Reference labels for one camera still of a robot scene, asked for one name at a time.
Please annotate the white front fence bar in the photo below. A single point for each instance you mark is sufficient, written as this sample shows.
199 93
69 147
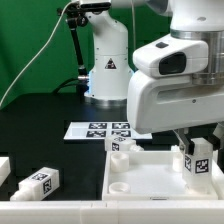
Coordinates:
112 212

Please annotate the white marker tag plate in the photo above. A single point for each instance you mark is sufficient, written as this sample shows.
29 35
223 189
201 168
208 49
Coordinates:
100 130

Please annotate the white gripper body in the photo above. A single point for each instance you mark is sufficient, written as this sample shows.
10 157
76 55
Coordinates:
156 105

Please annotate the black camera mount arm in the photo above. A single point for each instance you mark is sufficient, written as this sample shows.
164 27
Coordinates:
75 17

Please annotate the white left fence block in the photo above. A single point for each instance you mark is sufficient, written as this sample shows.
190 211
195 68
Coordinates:
5 169

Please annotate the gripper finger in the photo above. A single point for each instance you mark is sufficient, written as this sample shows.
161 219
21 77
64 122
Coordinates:
218 136
185 143

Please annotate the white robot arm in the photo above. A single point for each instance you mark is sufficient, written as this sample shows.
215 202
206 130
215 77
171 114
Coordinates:
196 20

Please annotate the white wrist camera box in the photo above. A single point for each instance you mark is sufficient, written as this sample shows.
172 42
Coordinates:
171 58

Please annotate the white square tabletop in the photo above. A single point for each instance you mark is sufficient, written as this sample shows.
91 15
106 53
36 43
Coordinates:
153 175

